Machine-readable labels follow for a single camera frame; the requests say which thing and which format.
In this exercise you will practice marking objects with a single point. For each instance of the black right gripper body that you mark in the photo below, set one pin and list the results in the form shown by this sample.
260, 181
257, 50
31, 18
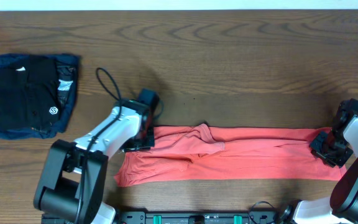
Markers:
332, 148

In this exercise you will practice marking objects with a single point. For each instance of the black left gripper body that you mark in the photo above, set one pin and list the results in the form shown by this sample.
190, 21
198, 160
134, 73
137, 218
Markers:
142, 145

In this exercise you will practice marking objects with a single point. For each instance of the red printed t-shirt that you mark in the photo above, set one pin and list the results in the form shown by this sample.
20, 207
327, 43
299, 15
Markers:
212, 153

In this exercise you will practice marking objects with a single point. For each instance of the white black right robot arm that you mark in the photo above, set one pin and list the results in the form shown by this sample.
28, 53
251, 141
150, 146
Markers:
342, 205

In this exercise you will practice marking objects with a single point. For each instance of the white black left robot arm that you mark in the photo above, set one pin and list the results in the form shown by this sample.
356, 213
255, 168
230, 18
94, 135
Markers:
71, 185

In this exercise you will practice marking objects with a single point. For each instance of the folded navy blue garment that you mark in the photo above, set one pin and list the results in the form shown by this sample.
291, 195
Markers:
67, 70

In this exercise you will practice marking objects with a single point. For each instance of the folded black polo shirt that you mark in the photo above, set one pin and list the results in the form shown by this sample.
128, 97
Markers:
28, 94

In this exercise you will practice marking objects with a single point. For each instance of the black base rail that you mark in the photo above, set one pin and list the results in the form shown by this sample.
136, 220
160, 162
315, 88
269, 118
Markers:
262, 215

